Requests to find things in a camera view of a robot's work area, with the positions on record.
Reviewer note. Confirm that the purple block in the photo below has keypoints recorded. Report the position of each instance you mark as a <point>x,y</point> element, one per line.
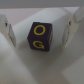
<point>40,36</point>

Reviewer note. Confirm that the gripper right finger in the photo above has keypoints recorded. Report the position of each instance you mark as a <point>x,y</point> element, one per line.
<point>74,26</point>

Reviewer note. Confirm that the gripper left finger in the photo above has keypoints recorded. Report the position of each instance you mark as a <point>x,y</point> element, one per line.
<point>7,29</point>

